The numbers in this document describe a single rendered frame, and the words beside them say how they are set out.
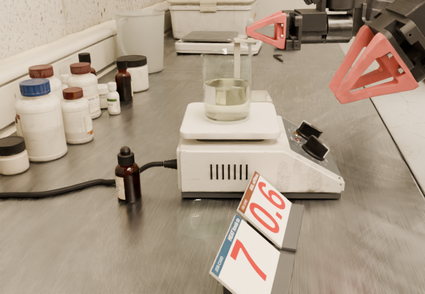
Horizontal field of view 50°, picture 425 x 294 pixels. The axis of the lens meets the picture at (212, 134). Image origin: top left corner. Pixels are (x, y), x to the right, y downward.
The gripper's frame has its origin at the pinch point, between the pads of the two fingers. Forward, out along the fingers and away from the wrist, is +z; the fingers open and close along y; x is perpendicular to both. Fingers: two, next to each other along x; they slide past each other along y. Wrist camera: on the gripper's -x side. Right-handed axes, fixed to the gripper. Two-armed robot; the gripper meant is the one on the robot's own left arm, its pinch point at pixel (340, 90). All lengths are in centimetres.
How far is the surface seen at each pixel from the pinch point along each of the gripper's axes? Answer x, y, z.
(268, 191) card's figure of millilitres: 3.3, 3.7, 13.1
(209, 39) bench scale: -5, -89, 22
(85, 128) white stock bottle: -14.3, -16.7, 34.9
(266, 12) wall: 8, -151, 6
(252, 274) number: 2.4, 17.6, 15.2
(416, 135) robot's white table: 21.8, -20.6, -4.8
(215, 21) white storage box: -6, -113, 20
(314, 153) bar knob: 5.0, -1.0, 7.0
